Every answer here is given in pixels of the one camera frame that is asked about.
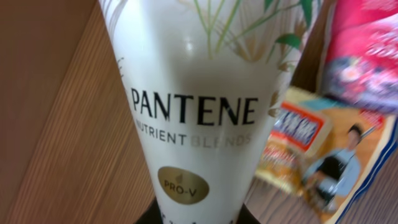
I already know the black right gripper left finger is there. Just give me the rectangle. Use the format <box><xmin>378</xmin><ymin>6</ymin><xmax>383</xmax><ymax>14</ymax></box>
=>
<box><xmin>134</xmin><ymin>198</ymin><xmax>163</xmax><ymax>224</ymax></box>

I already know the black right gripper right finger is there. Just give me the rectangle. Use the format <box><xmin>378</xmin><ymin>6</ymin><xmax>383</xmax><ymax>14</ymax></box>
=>
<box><xmin>236</xmin><ymin>204</ymin><xmax>261</xmax><ymax>224</ymax></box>

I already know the yellow snack bag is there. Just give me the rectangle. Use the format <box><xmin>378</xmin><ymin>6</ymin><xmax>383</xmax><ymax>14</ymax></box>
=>
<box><xmin>256</xmin><ymin>87</ymin><xmax>397</xmax><ymax>223</ymax></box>

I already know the white bamboo print tube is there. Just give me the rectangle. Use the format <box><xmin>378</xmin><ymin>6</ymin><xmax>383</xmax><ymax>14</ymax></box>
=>
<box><xmin>99</xmin><ymin>0</ymin><xmax>322</xmax><ymax>223</ymax></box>

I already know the red purple pad pack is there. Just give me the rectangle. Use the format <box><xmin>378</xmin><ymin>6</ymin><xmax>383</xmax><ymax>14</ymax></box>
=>
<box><xmin>317</xmin><ymin>0</ymin><xmax>397</xmax><ymax>114</ymax></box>

